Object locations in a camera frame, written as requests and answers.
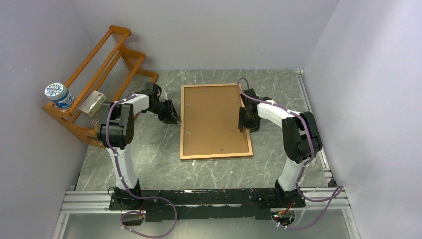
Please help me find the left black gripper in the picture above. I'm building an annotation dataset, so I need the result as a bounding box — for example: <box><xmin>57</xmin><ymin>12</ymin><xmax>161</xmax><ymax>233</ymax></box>
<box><xmin>148</xmin><ymin>99</ymin><xmax>182</xmax><ymax>125</ymax></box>

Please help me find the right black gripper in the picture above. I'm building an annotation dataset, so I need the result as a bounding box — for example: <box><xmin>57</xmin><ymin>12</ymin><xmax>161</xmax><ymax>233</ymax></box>
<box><xmin>238</xmin><ymin>107</ymin><xmax>260</xmax><ymax>133</ymax></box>

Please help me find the wooden picture frame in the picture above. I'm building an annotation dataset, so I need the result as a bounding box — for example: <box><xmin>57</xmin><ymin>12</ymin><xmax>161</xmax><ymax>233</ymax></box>
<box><xmin>179</xmin><ymin>83</ymin><xmax>254</xmax><ymax>161</ymax></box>

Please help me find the brown backing board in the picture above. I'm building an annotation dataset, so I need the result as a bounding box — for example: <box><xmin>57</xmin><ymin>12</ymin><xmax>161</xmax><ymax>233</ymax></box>
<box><xmin>183</xmin><ymin>86</ymin><xmax>249</xmax><ymax>156</ymax></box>

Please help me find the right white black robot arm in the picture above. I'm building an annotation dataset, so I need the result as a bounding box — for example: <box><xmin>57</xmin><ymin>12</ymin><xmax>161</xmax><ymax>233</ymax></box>
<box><xmin>238</xmin><ymin>89</ymin><xmax>323</xmax><ymax>207</ymax></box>

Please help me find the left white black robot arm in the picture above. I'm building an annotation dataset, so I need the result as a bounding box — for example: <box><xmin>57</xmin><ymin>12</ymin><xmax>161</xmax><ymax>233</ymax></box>
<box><xmin>97</xmin><ymin>82</ymin><xmax>181</xmax><ymax>210</ymax></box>

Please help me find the orange wooden shelf rack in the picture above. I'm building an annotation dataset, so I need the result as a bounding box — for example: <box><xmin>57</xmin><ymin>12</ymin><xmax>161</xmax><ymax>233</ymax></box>
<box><xmin>43</xmin><ymin>25</ymin><xmax>158</xmax><ymax>148</ymax></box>

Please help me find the white red small box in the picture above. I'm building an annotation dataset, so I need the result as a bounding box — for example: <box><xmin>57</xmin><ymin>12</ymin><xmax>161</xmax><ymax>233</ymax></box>
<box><xmin>78</xmin><ymin>90</ymin><xmax>106</xmax><ymax>117</ymax></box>

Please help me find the blue white round tin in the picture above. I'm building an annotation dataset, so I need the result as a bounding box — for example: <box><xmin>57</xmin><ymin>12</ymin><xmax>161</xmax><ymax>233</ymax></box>
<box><xmin>44</xmin><ymin>83</ymin><xmax>74</xmax><ymax>109</ymax></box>

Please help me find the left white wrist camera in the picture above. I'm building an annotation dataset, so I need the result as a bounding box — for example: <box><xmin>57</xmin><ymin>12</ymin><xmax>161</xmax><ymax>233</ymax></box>
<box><xmin>159</xmin><ymin>89</ymin><xmax>168</xmax><ymax>102</ymax></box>

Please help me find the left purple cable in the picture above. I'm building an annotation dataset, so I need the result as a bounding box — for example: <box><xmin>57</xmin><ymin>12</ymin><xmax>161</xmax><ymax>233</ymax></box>
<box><xmin>105</xmin><ymin>94</ymin><xmax>179</xmax><ymax>239</ymax></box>

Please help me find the purple cable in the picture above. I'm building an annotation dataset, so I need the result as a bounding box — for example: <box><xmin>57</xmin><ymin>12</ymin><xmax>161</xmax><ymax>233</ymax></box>
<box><xmin>105</xmin><ymin>94</ymin><xmax>179</xmax><ymax>239</ymax></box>
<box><xmin>237</xmin><ymin>77</ymin><xmax>344</xmax><ymax>231</ymax></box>

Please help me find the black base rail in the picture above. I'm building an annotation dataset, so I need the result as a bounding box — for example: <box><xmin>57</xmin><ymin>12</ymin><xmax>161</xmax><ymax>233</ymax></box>
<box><xmin>109</xmin><ymin>188</ymin><xmax>306</xmax><ymax>222</ymax></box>

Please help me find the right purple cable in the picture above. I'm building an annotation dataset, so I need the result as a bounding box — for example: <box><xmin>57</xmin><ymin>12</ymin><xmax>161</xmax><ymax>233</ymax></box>
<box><xmin>237</xmin><ymin>77</ymin><xmax>344</xmax><ymax>231</ymax></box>

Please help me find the aluminium extrusion rail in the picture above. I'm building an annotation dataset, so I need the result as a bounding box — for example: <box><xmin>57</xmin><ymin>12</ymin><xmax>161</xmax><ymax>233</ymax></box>
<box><xmin>53</xmin><ymin>188</ymin><xmax>360</xmax><ymax>239</ymax></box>

